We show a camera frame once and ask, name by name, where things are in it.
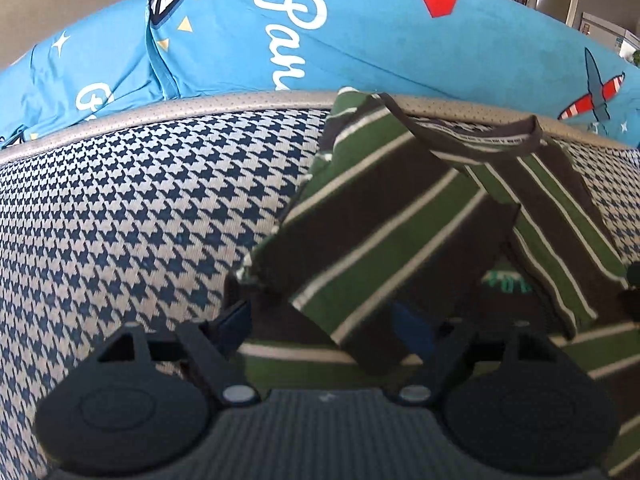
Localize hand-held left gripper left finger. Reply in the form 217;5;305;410
95;300;263;408

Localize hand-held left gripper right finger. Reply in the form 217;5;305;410
392;304;558;407

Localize green brown striped t-shirt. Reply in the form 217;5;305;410
225;87;640;476

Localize houndstooth sofa seat cushion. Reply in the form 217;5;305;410
0;91;640;480

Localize white chest freezer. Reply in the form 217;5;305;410
580;11;638;58

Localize blue printed pillow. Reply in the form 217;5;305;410
0;0;640;148

